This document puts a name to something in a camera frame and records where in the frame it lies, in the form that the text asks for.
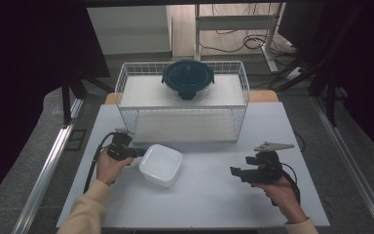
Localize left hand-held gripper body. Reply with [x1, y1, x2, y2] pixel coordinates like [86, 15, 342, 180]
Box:
[106, 128, 137, 161]

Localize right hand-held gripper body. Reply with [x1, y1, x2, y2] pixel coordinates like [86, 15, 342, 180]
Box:
[243, 140, 296, 184]

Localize white square lidded container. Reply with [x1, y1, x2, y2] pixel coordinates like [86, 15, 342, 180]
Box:
[138, 143, 183, 188]

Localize white wire shelf rack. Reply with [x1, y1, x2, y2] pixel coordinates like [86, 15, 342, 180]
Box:
[114, 60, 251, 144]

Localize round container with blue lid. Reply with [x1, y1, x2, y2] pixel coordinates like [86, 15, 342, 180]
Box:
[161, 58, 215, 101]

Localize person's left hand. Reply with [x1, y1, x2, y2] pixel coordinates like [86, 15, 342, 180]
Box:
[95, 149, 135, 187]

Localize person's right hand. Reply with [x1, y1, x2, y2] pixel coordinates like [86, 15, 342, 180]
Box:
[251, 176, 308, 225]

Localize wooden table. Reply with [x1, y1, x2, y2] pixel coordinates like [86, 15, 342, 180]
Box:
[104, 90, 280, 105]

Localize black metal stand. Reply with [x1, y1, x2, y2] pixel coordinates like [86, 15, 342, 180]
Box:
[59, 72, 115, 126]
[274, 58, 339, 128]

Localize black monitor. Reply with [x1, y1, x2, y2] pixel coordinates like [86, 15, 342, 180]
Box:
[277, 2, 335, 47]

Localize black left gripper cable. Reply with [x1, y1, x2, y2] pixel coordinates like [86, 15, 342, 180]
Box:
[83, 131, 118, 195]

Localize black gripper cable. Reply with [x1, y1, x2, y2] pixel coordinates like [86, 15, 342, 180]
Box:
[272, 162, 302, 207]
[83, 131, 118, 195]

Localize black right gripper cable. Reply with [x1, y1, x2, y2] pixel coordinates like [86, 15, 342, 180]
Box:
[272, 162, 302, 207]

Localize aluminium rail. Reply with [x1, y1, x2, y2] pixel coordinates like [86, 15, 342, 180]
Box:
[311, 96, 374, 234]
[11, 98, 84, 234]

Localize black floor cables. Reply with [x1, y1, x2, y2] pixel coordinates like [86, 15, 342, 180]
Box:
[199, 3, 297, 56]

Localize white metal desk frame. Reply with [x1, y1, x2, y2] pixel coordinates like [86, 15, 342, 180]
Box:
[193, 3, 285, 73]

